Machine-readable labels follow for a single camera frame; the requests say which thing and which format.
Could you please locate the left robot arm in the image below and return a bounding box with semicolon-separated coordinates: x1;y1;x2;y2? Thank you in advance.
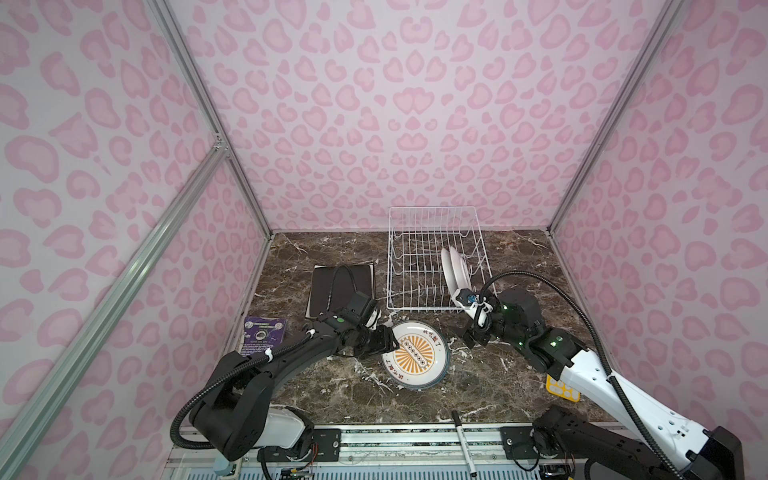
170;293;400;462

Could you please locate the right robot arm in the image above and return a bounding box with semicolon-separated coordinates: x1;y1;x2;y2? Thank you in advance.
451;287;746;479

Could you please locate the black marker pen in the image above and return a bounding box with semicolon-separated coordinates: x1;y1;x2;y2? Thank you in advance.
451;410;478;479

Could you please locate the yellow calculator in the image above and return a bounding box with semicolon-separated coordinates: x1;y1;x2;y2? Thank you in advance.
546;376;581;403

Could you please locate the purple book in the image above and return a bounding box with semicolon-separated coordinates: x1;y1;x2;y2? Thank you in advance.
240;316;286;356

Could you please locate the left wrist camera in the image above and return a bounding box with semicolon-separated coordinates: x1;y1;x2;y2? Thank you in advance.
364;307;382;330

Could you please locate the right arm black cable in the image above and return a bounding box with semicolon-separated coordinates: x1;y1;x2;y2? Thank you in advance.
476;269;688;480

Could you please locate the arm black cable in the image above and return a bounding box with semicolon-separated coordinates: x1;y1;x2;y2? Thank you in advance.
169;263;361;451
476;269;688;480

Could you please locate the white wire dish rack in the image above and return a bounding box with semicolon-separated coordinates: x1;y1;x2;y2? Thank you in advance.
385;206;492;311

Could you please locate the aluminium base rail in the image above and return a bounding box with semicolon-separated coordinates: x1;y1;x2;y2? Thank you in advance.
161;422;679;480

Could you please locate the grey box on rail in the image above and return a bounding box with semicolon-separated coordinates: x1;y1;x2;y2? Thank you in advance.
212;455;236;477

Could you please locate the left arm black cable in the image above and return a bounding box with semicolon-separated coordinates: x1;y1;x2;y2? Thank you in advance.
169;263;361;451

